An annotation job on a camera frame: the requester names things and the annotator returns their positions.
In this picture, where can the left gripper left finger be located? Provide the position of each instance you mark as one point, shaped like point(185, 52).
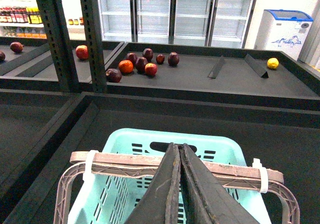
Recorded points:
point(160, 203)

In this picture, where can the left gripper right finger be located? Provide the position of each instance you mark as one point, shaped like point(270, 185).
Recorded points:
point(205, 200)

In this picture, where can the light blue plastic basket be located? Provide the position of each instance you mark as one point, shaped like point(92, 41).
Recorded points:
point(109, 199)

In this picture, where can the small red apple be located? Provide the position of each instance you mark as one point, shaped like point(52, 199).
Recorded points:
point(151, 69)

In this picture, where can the dark red apple front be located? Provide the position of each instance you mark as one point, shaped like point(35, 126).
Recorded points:
point(113, 75)

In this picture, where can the dark red apple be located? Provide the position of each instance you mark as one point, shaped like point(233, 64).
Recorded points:
point(113, 75)
point(16, 47)
point(173, 59)
point(148, 54)
point(140, 64)

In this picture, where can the dark red apple middle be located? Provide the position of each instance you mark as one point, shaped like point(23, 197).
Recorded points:
point(140, 64)

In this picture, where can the dark red apple right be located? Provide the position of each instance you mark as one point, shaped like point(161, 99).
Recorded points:
point(173, 59)

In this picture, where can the dark apple behind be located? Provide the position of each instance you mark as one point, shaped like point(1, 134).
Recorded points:
point(132, 57)

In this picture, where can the dark red apple back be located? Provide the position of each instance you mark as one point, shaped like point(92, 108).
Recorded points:
point(148, 54)

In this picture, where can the red apple left tray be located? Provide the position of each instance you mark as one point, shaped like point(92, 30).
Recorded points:
point(81, 52)

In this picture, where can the dark red apple far left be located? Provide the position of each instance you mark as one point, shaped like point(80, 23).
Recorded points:
point(16, 47)

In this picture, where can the white zip tie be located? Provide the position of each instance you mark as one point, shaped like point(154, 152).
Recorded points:
point(264, 179)
point(88, 173)

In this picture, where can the black divider strip left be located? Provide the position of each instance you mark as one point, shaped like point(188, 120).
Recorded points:
point(217, 68)

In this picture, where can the black divider strip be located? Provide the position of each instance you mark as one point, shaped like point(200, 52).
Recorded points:
point(257, 68)
point(217, 68)

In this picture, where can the black far display tray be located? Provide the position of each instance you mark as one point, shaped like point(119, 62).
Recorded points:
point(222, 75)

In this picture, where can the black display tray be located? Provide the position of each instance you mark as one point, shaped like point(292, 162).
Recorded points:
point(38, 133)
point(222, 75)

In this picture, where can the black divider strip right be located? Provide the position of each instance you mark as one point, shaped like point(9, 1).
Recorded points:
point(257, 68)

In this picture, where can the black near display tray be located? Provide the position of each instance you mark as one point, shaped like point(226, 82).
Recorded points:
point(38, 133)

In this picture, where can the orange red tomato fruit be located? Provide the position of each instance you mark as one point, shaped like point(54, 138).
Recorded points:
point(125, 66)

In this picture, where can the small dark red fruit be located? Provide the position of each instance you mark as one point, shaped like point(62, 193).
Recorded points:
point(160, 59)

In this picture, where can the yellow lemon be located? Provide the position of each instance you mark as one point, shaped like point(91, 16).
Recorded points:
point(272, 63)

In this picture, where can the glass door refrigerator row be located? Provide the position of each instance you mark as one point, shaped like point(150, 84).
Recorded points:
point(209, 23)

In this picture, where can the white blue chest freezer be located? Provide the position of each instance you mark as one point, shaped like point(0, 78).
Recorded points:
point(283, 30)

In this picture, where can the grocery shelf with bottles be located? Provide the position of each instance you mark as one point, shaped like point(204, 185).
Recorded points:
point(22, 19)

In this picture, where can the black left shelf post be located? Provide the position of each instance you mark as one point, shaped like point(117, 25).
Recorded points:
point(61, 46)

